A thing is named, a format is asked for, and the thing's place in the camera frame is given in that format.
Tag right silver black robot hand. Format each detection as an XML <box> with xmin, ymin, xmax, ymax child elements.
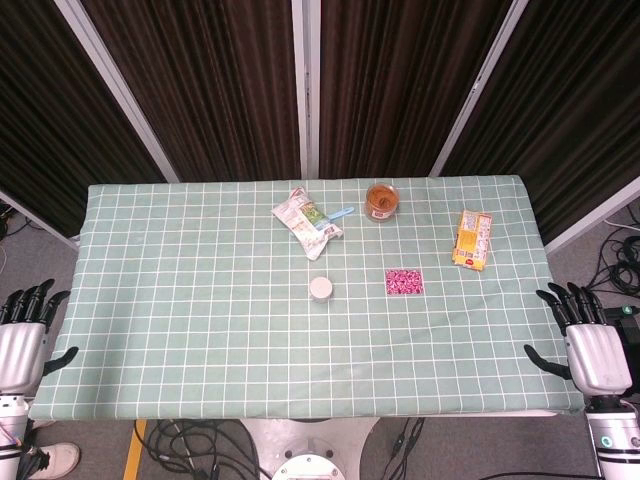
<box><xmin>523</xmin><ymin>281</ymin><xmax>634</xmax><ymax>400</ymax></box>

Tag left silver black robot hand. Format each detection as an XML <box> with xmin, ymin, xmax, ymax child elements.
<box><xmin>0</xmin><ymin>278</ymin><xmax>80</xmax><ymax>397</ymax></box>

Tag pink patterned cloth strip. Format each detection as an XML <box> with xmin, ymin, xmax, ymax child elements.
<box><xmin>384</xmin><ymin>268</ymin><xmax>425</xmax><ymax>297</ymax></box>

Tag black box green light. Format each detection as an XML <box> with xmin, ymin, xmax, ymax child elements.
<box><xmin>605</xmin><ymin>303</ymin><xmax>640</xmax><ymax>354</ymax></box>

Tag white shoe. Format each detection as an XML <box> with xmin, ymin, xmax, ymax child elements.
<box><xmin>33</xmin><ymin>441</ymin><xmax>82</xmax><ymax>480</ymax></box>

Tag yellow floor tape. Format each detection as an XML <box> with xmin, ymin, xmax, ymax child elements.
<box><xmin>122</xmin><ymin>418</ymin><xmax>149</xmax><ymax>480</ymax></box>

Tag yellow biscuit package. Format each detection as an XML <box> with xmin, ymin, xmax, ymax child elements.
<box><xmin>451</xmin><ymin>209</ymin><xmax>494</xmax><ymax>272</ymax></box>

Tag green checkered tablecloth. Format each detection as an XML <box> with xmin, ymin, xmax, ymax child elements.
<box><xmin>28</xmin><ymin>173</ymin><xmax>586</xmax><ymax>420</ymax></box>

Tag dark brown curtain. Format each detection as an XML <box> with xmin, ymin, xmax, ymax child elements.
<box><xmin>82</xmin><ymin>0</ymin><xmax>302</xmax><ymax>182</ymax></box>
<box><xmin>441</xmin><ymin>0</ymin><xmax>640</xmax><ymax>242</ymax></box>
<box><xmin>0</xmin><ymin>0</ymin><xmax>169</xmax><ymax>237</ymax></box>
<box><xmin>318</xmin><ymin>0</ymin><xmax>512</xmax><ymax>179</ymax></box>

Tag clear jar orange contents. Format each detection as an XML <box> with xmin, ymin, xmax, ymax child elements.
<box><xmin>363</xmin><ymin>181</ymin><xmax>402</xmax><ymax>224</ymax></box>

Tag small white round jar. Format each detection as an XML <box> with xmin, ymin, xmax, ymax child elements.
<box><xmin>308</xmin><ymin>275</ymin><xmax>335</xmax><ymax>305</ymax></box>

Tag crumpled white snack bag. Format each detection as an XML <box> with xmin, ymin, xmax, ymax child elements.
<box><xmin>271</xmin><ymin>186</ymin><xmax>344</xmax><ymax>262</ymax></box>

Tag black floor cable bundle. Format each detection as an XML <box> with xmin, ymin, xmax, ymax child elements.
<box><xmin>0</xmin><ymin>199</ymin><xmax>32</xmax><ymax>242</ymax></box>
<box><xmin>143</xmin><ymin>418</ymin><xmax>262</xmax><ymax>480</ymax></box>
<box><xmin>583</xmin><ymin>232</ymin><xmax>640</xmax><ymax>294</ymax></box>
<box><xmin>388</xmin><ymin>417</ymin><xmax>427</xmax><ymax>477</ymax></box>

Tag white partition bottom rail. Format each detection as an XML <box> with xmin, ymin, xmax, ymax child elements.
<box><xmin>543</xmin><ymin>188</ymin><xmax>640</xmax><ymax>252</ymax></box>
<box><xmin>0</xmin><ymin>188</ymin><xmax>82</xmax><ymax>251</ymax></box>

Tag white partition frame post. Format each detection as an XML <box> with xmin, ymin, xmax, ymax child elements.
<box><xmin>428</xmin><ymin>0</ymin><xmax>532</xmax><ymax>177</ymax></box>
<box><xmin>291</xmin><ymin>0</ymin><xmax>322</xmax><ymax>179</ymax></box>
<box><xmin>53</xmin><ymin>0</ymin><xmax>181</xmax><ymax>182</ymax></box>

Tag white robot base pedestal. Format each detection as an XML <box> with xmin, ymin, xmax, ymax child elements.
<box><xmin>238</xmin><ymin>416</ymin><xmax>382</xmax><ymax>480</ymax></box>

